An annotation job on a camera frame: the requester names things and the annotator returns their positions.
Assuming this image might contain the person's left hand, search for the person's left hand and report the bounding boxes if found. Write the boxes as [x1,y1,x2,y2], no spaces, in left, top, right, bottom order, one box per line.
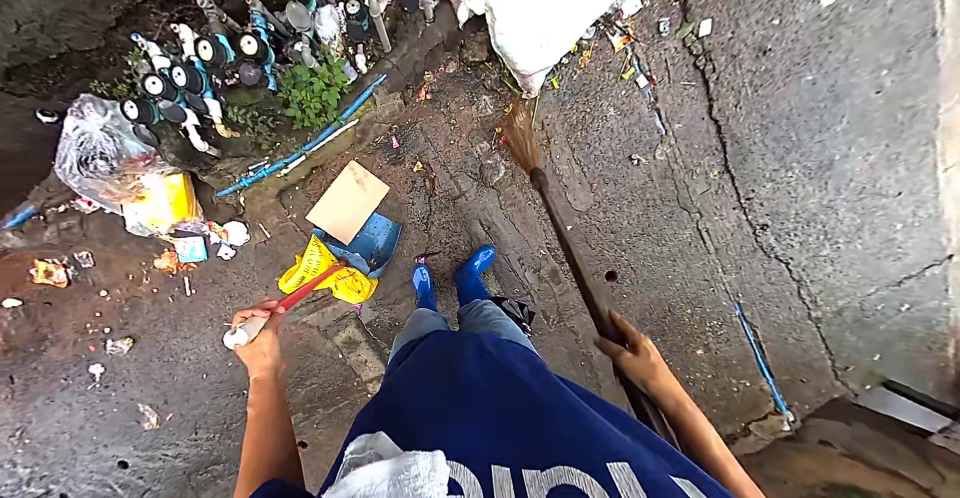
[224,298,287,380]

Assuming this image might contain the person's right hand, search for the person's right hand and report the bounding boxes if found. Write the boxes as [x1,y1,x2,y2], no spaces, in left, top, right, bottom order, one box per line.
[594,310,679,407]

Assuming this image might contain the broom with brown handle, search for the broom with brown handle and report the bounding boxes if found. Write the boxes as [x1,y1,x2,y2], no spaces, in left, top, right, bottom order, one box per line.
[501,100,682,451]

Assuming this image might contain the blue dustpan with red handle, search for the blue dustpan with red handle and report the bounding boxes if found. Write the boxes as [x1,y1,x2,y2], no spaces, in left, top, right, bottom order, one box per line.
[222,213,403,351]

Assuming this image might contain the person's left forearm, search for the person's left forearm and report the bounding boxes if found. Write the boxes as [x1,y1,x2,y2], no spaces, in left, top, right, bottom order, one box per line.
[234,370,306,498]

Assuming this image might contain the person's right forearm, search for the person's right forearm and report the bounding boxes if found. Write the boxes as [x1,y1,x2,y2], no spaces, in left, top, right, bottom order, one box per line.
[654,378,766,498]

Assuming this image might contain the yellow plastic bag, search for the yellow plastic bag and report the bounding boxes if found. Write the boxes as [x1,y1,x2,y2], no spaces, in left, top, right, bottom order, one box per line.
[278,234,380,305]

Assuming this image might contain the light blue packet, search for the light blue packet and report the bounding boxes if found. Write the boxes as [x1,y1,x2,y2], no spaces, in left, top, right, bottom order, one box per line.
[174,235,209,263]

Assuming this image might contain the orange crumpled wrapper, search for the orange crumpled wrapper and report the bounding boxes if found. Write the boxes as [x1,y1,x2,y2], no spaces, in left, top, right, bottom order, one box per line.
[153,249,198,274]

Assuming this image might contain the black plastic bag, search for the black plastic bag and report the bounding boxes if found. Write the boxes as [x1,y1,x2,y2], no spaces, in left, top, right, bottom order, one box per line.
[490,296,537,337]

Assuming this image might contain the person's legs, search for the person's legs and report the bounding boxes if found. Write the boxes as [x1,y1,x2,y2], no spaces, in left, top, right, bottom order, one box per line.
[387,244,538,364]

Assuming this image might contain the brown cardboard piece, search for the brown cardboard piece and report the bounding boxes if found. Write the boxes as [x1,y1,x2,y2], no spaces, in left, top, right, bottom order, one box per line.
[306,160,391,246]

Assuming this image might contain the blue pipe in ground groove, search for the blue pipe in ground groove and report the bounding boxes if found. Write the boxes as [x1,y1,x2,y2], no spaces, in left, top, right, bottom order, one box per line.
[733,301,796,424]

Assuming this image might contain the yellow plastic packaging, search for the yellow plastic packaging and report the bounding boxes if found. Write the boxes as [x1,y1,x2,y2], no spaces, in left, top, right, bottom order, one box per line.
[120,171,204,238]

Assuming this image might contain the person's body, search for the person's body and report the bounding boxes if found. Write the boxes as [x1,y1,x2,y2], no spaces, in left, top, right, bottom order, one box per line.
[249,329,736,498]

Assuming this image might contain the thin white pipe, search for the thin white pipe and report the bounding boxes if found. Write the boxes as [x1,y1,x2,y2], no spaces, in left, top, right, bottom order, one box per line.
[276,119,360,178]

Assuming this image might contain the long blue pipe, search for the long blue pipe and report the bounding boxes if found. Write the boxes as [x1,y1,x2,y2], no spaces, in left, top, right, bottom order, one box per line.
[214,73,389,199]

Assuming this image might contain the white cloth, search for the white cloth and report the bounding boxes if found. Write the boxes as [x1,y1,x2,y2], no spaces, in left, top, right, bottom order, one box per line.
[321,431,451,498]

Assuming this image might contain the orange and white wrapper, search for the orange and white wrapper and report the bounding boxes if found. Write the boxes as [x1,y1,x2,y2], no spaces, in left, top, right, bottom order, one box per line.
[28,258,70,289]

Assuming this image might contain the clear plastic bag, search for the clear plastic bag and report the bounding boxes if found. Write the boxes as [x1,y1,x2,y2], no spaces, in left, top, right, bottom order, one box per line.
[54,93,163,215]

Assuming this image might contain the green leafy plant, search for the green leafy plant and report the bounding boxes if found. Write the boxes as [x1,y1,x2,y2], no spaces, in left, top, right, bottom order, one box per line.
[276,51,354,131]

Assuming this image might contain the cluster of water meters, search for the cluster of water meters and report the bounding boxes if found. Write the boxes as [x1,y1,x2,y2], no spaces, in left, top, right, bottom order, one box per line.
[120,0,438,158]

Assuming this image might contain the short blue pipe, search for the short blue pipe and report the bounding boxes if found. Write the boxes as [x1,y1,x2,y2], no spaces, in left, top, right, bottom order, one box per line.
[2,205,39,231]

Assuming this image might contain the scattered pile of litter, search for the scattered pile of litter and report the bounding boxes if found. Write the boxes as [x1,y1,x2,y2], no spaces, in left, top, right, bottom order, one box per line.
[550,0,670,136]

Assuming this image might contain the large white sack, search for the large white sack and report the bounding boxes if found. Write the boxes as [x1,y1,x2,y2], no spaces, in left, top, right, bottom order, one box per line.
[438,0,655,100]

